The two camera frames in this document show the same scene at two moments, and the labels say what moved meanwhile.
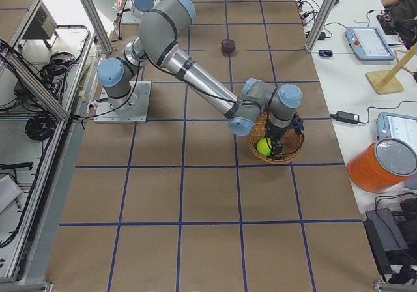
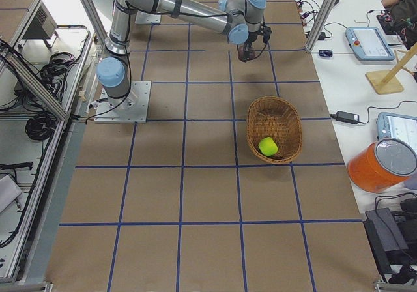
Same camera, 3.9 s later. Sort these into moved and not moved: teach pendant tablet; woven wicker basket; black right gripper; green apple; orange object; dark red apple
Moved: dark red apple; black right gripper
Not moved: woven wicker basket; green apple; teach pendant tablet; orange object
